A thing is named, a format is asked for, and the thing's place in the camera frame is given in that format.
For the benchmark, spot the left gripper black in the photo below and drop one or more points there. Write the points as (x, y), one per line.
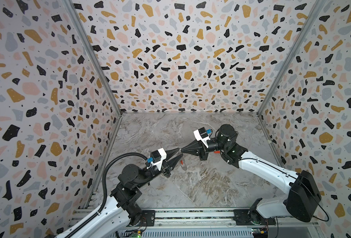
(169, 166)

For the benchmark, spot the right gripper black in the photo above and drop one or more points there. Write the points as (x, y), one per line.
(201, 148)

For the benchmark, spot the metal keyring plate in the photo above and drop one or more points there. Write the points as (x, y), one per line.
(183, 164)

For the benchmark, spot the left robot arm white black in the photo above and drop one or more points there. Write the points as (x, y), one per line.
(119, 208)

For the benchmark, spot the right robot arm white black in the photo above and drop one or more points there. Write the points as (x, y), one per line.
(301, 196)

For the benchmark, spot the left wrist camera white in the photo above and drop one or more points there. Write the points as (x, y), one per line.
(156, 159)

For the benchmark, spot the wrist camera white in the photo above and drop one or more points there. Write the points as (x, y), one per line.
(156, 159)
(203, 135)

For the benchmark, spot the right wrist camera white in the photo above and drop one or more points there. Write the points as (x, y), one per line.
(203, 135)

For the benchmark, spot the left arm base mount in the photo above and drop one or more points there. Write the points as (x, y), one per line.
(137, 216)

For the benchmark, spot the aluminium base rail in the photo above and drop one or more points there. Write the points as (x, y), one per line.
(175, 218)

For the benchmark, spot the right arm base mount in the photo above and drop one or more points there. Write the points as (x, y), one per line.
(250, 216)

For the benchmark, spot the perforated cable tray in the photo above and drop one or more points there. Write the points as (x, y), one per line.
(192, 233)

